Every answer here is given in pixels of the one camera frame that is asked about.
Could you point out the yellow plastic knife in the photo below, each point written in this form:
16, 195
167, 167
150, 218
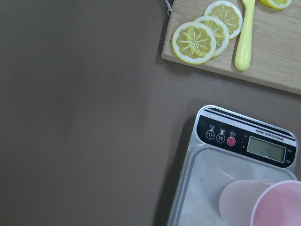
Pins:
244, 47

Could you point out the pink plastic cup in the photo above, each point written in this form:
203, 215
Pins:
261, 203

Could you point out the silver electronic kitchen scale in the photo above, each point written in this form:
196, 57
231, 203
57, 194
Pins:
224, 147

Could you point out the bamboo cutting board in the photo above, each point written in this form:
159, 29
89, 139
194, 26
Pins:
276, 45

